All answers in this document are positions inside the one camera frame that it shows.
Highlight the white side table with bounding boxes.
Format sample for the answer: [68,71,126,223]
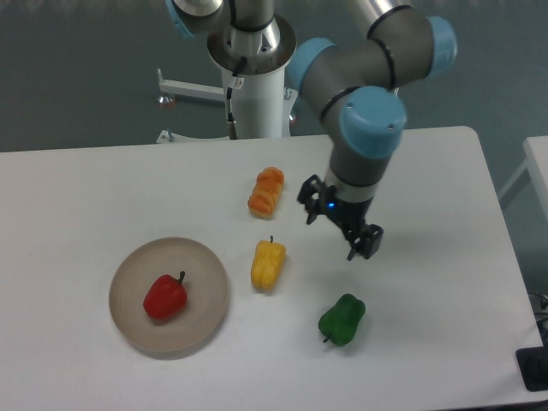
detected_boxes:
[497,135,547,216]

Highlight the orange bell pepper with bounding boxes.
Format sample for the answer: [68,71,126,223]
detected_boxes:
[247,167,284,219]

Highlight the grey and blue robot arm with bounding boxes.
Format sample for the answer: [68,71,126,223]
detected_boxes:
[166,1,457,258]

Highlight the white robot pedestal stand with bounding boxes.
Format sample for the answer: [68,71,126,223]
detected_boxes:
[154,15,402,145]

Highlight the black device at edge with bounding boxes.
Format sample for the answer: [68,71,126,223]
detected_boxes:
[515,346,547,392]

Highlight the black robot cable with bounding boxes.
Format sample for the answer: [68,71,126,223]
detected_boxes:
[225,56,247,140]

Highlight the red bell pepper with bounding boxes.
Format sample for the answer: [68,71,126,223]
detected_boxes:
[143,271,188,320]

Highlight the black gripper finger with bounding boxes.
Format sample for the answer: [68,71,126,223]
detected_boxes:
[297,175,337,224]
[345,223,384,260]

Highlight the green bell pepper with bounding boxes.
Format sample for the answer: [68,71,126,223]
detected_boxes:
[318,294,366,347]

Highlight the beige round plate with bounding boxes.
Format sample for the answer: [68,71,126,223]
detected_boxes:
[109,237,230,360]

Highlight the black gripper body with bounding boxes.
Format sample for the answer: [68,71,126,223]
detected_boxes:
[331,191,372,238]

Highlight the yellow bell pepper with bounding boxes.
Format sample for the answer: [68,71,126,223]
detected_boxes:
[250,235,286,292]

